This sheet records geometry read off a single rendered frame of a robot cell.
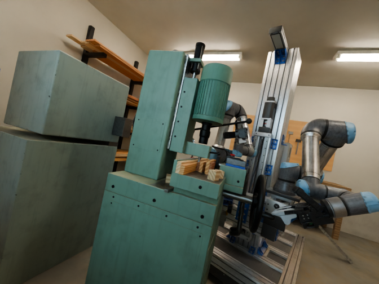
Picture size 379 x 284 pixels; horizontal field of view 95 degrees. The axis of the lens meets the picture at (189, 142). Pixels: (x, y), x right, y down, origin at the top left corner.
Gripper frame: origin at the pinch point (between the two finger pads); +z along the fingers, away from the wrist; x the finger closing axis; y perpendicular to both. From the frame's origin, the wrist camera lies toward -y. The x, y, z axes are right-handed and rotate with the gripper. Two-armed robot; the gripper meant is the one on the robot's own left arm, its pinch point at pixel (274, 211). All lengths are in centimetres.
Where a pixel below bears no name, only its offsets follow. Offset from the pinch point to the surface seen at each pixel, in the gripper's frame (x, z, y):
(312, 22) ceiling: 137, -110, -159
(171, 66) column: -4, 27, -84
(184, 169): -17.9, 29.1, -27.1
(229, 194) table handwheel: 8.9, 18.2, -9.5
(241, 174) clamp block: 6.6, 9.0, -18.2
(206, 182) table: -16.8, 21.6, -19.9
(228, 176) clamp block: 6.4, 15.7, -19.0
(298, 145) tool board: 324, -95, -28
